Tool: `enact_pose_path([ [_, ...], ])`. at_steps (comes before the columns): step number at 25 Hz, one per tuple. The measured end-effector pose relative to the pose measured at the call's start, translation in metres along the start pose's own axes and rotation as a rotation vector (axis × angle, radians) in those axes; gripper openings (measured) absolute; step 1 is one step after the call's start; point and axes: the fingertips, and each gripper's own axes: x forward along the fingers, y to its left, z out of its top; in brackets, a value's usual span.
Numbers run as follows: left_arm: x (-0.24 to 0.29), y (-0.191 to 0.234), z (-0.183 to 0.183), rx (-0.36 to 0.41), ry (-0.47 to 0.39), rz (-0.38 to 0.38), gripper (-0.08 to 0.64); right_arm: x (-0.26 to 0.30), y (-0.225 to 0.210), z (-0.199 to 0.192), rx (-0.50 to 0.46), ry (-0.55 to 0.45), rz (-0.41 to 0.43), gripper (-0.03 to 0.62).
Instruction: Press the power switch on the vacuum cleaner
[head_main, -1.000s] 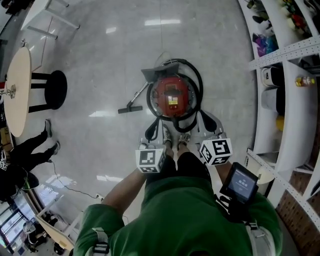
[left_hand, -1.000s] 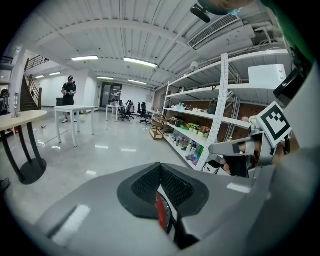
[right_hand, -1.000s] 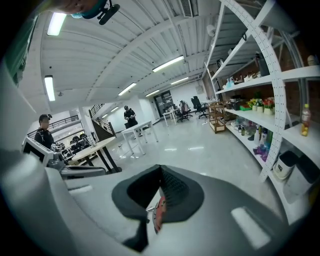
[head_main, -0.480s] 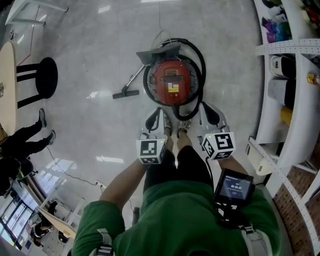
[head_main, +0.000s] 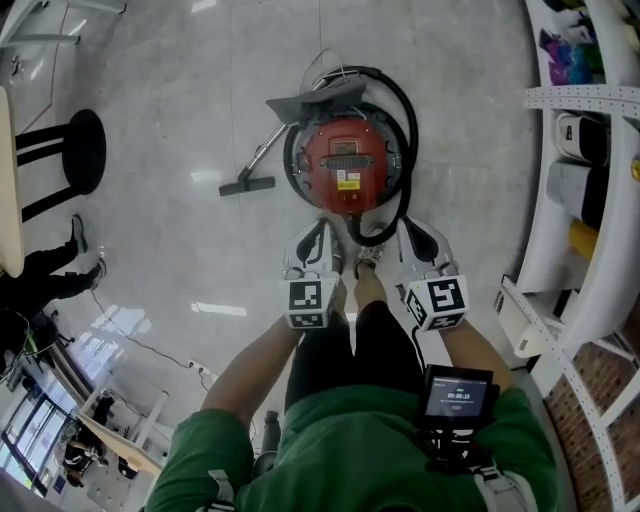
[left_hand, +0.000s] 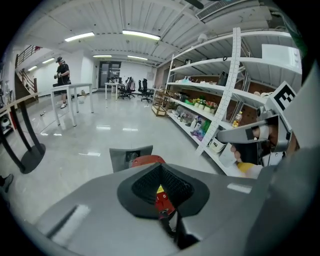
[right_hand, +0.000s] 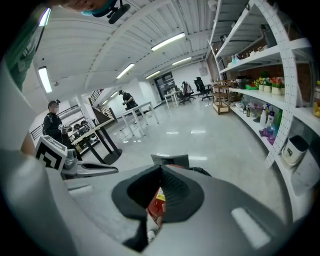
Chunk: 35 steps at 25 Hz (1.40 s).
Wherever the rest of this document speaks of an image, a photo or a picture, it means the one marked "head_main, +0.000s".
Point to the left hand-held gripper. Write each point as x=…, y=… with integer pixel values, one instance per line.
x=305, y=295

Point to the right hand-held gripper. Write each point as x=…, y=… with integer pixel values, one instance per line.
x=445, y=295

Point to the red vacuum cleaner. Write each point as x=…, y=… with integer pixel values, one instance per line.
x=350, y=165

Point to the person's right forearm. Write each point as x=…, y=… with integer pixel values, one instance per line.
x=475, y=355

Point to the person's left forearm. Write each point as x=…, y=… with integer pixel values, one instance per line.
x=250, y=370

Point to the person's left shoe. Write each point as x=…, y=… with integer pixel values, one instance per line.
x=337, y=257

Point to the person's shoe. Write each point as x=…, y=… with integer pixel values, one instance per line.
x=337, y=257
x=369, y=260

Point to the person's left leg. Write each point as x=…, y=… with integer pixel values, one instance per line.
x=342, y=295

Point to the person's leg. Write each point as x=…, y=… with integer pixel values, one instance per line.
x=372, y=292
x=342, y=295

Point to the person's right shoe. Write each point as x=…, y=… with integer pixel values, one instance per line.
x=369, y=260

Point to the person's right leg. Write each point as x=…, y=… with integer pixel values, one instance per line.
x=372, y=292

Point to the person's black shorts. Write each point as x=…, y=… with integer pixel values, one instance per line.
x=360, y=360

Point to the black chest-mounted monitor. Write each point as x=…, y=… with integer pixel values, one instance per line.
x=457, y=395

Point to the grey dustpan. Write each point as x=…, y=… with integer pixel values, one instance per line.
x=320, y=100

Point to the white power strip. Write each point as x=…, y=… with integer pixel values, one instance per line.
x=202, y=367

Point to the yellow container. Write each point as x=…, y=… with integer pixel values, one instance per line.
x=584, y=240

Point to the grey waste bin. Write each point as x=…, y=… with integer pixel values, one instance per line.
x=575, y=190

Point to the white metal shelving unit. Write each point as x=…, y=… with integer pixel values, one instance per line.
x=590, y=250

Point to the white bin with black lid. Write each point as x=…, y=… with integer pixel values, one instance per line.
x=582, y=137

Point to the person's green shirt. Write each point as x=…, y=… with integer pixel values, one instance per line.
x=350, y=450

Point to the purple cloth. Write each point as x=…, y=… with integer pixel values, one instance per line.
x=557, y=52

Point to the white desk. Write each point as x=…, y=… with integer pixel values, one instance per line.
x=50, y=20

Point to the round wooden pedestal table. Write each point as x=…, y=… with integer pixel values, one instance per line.
x=85, y=150

